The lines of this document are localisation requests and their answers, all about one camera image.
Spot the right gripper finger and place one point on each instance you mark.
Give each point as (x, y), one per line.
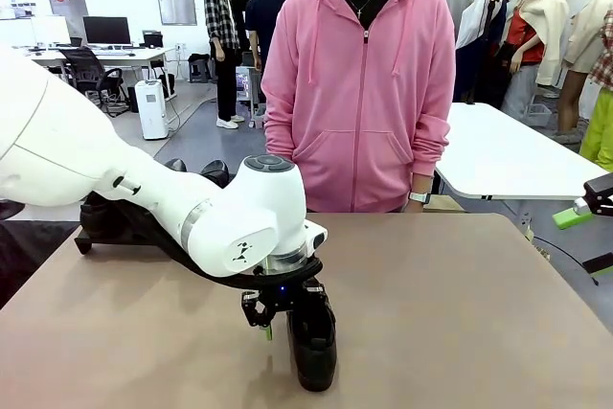
(574, 217)
(601, 265)

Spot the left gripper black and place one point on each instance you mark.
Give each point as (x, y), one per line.
(282, 296)

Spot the black leather shoe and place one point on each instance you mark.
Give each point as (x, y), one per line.
(313, 361)
(176, 165)
(215, 172)
(93, 222)

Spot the person's right forearm pink sleeve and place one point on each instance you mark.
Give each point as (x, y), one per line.
(280, 145)

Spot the person's left forearm pink sleeve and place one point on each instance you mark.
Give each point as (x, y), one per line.
(431, 145)

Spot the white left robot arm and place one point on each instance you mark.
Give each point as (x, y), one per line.
(96, 150)

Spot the person's left hand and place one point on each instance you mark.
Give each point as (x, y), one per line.
(416, 208)

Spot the large white table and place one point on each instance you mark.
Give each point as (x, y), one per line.
(503, 150)

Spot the grey plastic bin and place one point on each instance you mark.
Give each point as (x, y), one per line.
(537, 114)

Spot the white wrist watch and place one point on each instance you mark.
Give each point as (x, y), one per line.
(419, 197)

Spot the mannequin bucket hat beige jacket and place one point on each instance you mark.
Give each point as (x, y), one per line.
(584, 30)

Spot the mannequin red top cream jacket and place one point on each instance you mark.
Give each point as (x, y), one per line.
(531, 21)

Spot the person in pink hoodie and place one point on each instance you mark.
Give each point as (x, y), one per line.
(359, 107)

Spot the mannequin white navy coat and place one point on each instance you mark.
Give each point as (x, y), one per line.
(479, 30)

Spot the plastic-wrapped bottle pack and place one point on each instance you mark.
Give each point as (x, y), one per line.
(243, 85)

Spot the white air purifier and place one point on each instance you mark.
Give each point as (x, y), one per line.
(152, 109)

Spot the mannequin grey tank top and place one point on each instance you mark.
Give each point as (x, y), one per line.
(462, 2)

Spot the small grey stool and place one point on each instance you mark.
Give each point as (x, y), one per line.
(197, 71)

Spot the black platform surface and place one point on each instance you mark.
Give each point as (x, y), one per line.
(29, 256)

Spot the long white office desk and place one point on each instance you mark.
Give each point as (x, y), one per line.
(143, 52)

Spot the black round base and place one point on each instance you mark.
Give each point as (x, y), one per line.
(10, 210)

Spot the person in navy shirt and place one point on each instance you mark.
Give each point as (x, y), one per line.
(261, 11)

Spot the black desktop printer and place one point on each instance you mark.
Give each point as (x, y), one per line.
(152, 39)

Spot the black office chair at desk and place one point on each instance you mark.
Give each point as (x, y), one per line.
(100, 71)

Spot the person in plaid shirt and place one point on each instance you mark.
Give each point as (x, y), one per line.
(218, 6)

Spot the black computer monitor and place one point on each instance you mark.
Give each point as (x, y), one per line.
(106, 29)

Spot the white display panel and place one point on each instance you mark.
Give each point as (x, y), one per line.
(50, 29)

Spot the grey wall cabinet red sign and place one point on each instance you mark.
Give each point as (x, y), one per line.
(67, 6)

